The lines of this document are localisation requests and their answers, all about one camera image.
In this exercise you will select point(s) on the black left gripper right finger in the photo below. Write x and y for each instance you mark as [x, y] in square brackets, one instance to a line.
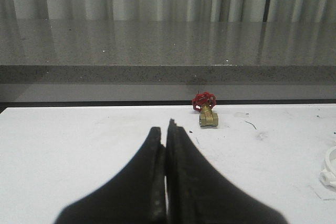
[198, 193]

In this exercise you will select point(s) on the white clamp half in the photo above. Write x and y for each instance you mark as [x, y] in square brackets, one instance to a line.
[327, 175]

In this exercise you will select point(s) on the brass valve red handwheel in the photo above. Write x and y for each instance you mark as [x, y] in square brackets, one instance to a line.
[204, 103]

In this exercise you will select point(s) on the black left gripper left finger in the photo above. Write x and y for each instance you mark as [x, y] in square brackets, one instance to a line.
[135, 195]

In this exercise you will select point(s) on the grey stone counter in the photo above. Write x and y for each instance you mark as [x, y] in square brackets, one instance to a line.
[102, 51]

